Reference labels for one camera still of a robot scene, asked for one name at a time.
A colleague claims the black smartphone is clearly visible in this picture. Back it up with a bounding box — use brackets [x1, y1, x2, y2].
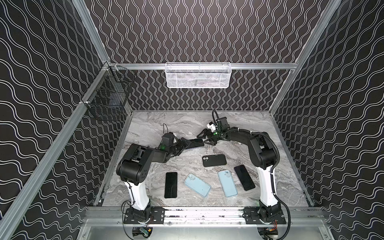
[185, 138, 205, 149]
[164, 172, 178, 199]
[234, 165, 256, 191]

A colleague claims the black phone case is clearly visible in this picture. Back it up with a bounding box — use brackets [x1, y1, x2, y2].
[202, 154, 227, 168]

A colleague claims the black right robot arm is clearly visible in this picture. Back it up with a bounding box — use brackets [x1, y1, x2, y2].
[197, 127, 281, 208]

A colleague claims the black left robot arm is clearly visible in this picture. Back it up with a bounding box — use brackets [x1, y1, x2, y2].
[116, 138, 192, 211]

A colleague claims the light blue phone case left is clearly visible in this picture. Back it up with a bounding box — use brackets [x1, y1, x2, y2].
[184, 174, 211, 198]

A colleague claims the light blue phone case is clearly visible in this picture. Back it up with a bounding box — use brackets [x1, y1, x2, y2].
[184, 174, 211, 198]
[218, 170, 238, 198]

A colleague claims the light blue phone case right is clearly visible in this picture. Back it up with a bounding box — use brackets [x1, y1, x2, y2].
[218, 170, 238, 198]

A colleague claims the aluminium back crossbar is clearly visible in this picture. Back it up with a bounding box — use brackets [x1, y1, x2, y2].
[112, 62, 298, 71]

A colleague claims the white wire mesh basket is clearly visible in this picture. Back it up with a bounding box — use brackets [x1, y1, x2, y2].
[165, 67, 232, 89]

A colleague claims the black wire mesh basket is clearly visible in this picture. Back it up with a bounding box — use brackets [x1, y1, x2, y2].
[85, 63, 137, 122]

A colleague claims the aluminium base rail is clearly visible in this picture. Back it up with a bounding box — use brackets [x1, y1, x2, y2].
[83, 207, 326, 228]

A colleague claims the aluminium corner post left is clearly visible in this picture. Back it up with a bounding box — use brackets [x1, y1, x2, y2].
[73, 0, 111, 63]

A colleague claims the aluminium corner post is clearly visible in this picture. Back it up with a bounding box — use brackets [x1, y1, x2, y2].
[73, 0, 111, 63]
[269, 0, 342, 116]

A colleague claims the aluminium left side rail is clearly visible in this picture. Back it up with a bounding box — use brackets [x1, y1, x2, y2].
[1, 62, 109, 240]

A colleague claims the aluminium corner post right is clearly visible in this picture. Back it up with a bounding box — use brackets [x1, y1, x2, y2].
[269, 0, 342, 116]

